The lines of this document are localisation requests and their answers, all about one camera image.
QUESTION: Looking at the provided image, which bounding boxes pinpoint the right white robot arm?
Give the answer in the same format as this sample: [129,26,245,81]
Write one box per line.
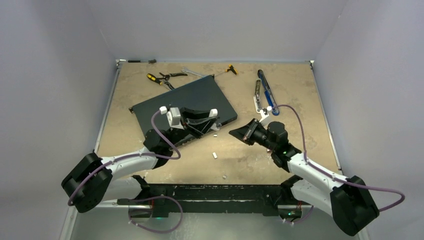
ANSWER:
[229,118,380,236]

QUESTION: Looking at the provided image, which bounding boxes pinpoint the silver wrench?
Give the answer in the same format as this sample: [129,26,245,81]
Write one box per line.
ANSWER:
[181,67,205,78]

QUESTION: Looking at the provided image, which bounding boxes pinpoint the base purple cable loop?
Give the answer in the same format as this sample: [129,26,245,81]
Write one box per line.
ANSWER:
[128,195,184,234]

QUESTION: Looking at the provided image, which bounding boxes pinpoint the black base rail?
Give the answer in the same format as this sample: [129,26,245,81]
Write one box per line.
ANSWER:
[117,183,308,219]

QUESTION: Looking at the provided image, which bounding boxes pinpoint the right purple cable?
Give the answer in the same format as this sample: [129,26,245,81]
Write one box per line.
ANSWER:
[269,104,406,213]

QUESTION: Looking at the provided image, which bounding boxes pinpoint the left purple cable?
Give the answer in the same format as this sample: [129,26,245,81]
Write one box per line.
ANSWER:
[67,109,182,207]

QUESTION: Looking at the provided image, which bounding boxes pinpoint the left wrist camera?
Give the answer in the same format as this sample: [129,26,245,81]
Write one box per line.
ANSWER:
[159,106,184,130]

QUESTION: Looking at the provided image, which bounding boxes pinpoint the black tool at wall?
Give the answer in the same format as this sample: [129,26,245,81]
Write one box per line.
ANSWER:
[127,59,157,64]

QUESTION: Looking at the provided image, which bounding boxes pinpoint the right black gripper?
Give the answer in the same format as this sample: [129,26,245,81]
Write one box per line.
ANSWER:
[229,118,277,152]

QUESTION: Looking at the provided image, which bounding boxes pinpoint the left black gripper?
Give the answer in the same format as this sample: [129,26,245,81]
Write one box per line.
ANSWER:
[164,108,219,150]

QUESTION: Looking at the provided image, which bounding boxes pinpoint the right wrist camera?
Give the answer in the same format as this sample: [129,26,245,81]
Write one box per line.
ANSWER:
[259,106,273,127]

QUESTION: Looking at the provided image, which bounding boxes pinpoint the blue stapler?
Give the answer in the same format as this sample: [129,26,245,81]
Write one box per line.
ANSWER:
[257,69,280,116]

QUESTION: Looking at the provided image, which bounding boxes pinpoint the dark flat network switch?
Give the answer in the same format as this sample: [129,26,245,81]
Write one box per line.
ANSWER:
[129,76,238,149]

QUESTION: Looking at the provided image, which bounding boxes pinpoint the black handled cutters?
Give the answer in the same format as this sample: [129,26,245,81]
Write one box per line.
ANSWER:
[159,72,188,82]

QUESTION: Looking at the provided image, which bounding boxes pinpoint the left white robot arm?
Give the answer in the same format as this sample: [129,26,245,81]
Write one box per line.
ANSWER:
[61,106,219,213]

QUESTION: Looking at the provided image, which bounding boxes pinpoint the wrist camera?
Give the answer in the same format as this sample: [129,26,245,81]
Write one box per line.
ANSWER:
[159,106,184,130]
[259,106,273,127]

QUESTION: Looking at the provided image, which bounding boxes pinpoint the small yellow black screwdriver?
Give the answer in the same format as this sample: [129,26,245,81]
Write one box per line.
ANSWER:
[214,64,239,77]

